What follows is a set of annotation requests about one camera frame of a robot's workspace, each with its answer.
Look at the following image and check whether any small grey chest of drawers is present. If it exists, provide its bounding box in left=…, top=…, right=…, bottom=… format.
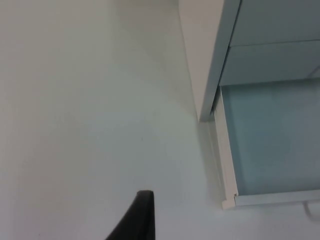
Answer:
left=177, top=0, right=320, bottom=123

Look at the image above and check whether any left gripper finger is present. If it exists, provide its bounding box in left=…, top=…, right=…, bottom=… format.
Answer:
left=104, top=190, right=157, bottom=240

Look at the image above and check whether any grey drawer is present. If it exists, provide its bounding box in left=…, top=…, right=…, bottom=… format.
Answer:
left=206, top=77, right=320, bottom=222

